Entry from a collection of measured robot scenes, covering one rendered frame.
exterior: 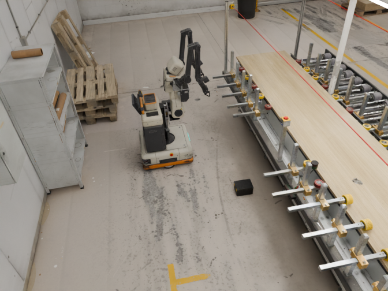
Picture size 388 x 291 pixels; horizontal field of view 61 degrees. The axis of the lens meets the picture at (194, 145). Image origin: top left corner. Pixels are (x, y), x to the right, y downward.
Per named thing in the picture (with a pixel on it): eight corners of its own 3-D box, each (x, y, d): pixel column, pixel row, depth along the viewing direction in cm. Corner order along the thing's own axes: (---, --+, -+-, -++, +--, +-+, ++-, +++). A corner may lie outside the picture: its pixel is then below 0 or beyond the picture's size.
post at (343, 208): (328, 247, 254) (343, 207, 224) (325, 243, 257) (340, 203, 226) (332, 246, 254) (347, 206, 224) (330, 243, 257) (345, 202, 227)
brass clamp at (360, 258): (358, 269, 214) (361, 265, 211) (347, 252, 225) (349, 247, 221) (367, 268, 215) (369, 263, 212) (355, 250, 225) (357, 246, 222)
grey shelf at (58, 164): (47, 194, 406) (-7, 83, 309) (56, 149, 475) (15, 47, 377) (84, 188, 412) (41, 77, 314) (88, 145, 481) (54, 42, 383)
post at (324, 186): (312, 225, 276) (324, 186, 245) (310, 222, 278) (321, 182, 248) (316, 224, 276) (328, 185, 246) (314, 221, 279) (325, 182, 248)
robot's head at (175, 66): (167, 71, 368) (175, 61, 362) (165, 63, 384) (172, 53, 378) (177, 78, 375) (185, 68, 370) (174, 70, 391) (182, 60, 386)
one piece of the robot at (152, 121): (148, 160, 421) (137, 105, 368) (144, 135, 463) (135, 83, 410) (173, 156, 425) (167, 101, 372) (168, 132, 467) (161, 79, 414)
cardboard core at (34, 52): (10, 52, 344) (39, 49, 348) (12, 49, 350) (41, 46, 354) (13, 60, 349) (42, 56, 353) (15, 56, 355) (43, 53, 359)
